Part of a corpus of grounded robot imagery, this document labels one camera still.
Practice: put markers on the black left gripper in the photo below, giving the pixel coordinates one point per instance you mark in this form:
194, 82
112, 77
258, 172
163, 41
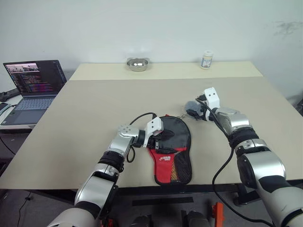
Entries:
158, 136

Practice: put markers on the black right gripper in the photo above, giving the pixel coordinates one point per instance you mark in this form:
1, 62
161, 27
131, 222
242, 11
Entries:
202, 113

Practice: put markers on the black red paddle case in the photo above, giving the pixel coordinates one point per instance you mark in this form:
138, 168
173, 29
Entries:
180, 132

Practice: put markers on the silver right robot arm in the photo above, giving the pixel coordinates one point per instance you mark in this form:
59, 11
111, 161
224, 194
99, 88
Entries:
258, 163

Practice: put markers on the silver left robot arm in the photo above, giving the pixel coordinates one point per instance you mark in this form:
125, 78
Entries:
106, 170

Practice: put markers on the small white pill bottle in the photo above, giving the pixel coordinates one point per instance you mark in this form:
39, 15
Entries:
207, 60

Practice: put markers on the black floor strip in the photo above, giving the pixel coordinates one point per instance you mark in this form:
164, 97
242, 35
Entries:
163, 201

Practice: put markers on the steel bowl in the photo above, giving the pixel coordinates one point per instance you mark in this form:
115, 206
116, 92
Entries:
137, 64

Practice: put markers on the dark rounded shape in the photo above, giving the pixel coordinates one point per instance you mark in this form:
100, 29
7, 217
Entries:
141, 221
197, 219

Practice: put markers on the orange clamp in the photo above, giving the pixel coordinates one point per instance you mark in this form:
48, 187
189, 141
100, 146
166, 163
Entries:
218, 214
107, 222

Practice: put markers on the open grey laptop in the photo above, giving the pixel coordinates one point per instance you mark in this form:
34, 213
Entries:
35, 78

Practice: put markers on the black handheld controller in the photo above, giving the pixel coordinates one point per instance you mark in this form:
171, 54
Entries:
9, 94

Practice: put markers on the smartphone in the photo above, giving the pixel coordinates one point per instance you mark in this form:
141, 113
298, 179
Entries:
3, 107

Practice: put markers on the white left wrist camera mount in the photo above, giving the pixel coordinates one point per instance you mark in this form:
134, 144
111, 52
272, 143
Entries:
154, 126

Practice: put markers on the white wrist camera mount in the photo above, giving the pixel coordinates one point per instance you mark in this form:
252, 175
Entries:
154, 126
212, 98

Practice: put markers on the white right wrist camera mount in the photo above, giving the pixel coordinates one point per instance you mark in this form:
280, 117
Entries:
212, 98

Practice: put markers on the black table frame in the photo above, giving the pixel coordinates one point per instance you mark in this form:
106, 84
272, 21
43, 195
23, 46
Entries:
180, 188

